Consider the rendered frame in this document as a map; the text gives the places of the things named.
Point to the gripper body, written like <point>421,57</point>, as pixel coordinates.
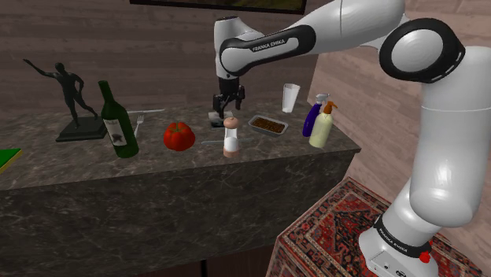
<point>229,86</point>

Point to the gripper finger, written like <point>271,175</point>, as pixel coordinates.
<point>220,105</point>
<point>240,96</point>

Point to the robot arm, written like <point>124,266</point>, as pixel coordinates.
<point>448,153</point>

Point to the grey rectangular block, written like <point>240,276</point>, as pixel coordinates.
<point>214,122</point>

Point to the silver knife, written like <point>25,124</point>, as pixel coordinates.
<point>211,142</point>
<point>147,111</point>

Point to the white and tan pepper mill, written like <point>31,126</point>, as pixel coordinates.
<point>231,144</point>

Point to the grey tray with brown food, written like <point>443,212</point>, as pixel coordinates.
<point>268,125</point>

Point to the white cup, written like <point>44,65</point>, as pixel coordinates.
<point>290,98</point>

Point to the red tomato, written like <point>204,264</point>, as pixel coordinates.
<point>179,137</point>

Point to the blue spray bottle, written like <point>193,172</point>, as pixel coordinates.
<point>308,122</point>

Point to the silver fork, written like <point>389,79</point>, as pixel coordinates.
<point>140,119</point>

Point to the cream pump bottle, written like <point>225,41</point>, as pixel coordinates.
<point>321,130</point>

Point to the green wine bottle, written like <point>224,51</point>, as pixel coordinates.
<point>119,130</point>

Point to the black human figure statue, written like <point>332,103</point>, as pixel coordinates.
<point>82,132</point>

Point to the green flat book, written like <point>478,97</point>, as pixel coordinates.
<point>7,156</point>

